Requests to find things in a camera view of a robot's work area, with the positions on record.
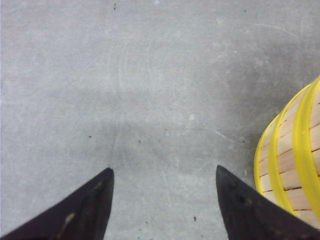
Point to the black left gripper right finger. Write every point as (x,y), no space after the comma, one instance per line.
(247,215)

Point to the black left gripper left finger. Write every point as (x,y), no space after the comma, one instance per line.
(82,215)

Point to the bamboo steamer basket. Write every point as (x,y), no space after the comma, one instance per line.
(298,154)
(315,110)
(266,173)

